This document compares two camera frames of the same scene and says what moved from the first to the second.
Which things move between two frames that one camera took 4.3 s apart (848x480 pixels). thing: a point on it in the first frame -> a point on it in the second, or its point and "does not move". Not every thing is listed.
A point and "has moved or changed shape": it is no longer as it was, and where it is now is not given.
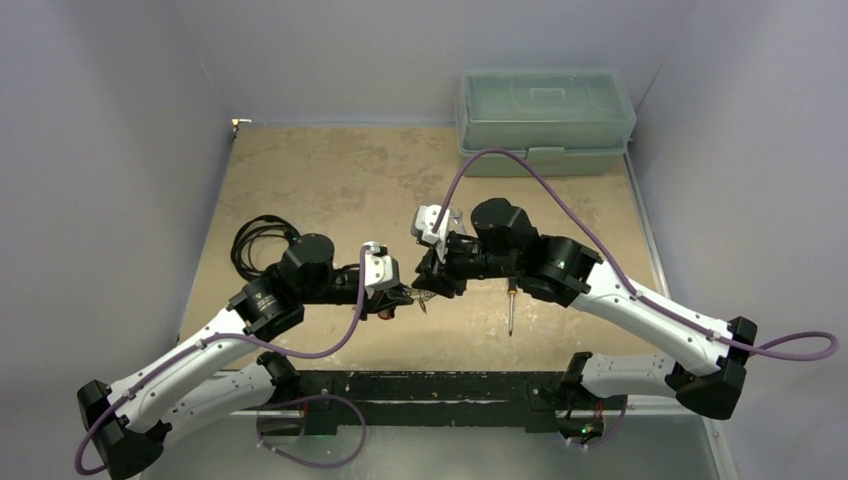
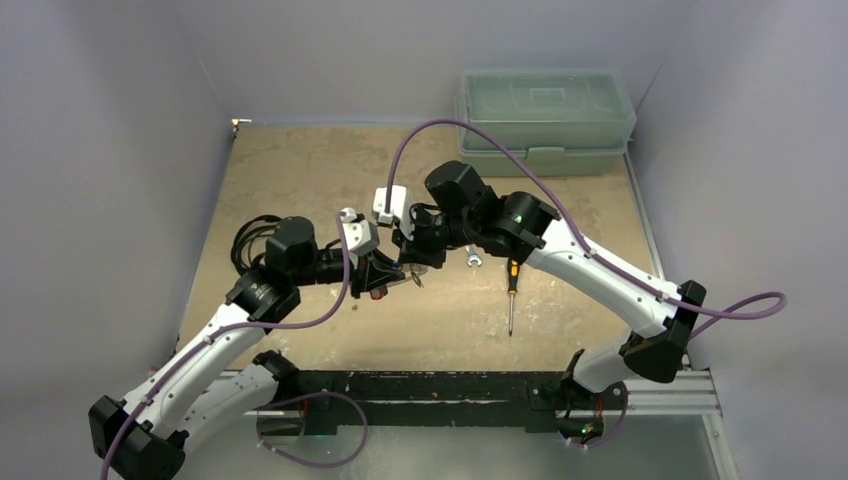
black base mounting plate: x=339 y=402 does not move
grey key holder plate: x=418 y=293 has moved or changed shape
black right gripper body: x=436 y=270 -> x=409 y=244
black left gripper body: x=373 y=300 -> x=360 y=274
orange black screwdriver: x=512 y=290 does not move
